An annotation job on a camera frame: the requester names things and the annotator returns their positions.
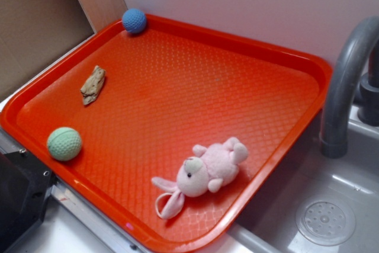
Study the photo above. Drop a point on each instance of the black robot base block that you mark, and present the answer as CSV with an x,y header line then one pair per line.
x,y
26,184

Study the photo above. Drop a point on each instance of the pink plush bunny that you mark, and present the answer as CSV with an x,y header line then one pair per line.
x,y
208,170

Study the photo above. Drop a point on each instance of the orange plastic tray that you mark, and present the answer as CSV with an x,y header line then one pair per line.
x,y
167,89

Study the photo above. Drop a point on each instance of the beige wood chunk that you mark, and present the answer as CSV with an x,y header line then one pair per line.
x,y
93,85

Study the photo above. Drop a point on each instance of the blue dimpled ball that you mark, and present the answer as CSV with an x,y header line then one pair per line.
x,y
134,21

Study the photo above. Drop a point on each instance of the green dimpled ball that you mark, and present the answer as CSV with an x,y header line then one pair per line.
x,y
64,144

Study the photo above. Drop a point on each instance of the grey curved faucet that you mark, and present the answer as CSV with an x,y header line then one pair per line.
x,y
355,77

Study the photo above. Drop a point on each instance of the grey toy sink basin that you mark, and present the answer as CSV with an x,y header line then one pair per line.
x,y
315,204

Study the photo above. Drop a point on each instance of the brown cardboard panel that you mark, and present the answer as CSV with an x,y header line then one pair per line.
x,y
35,33

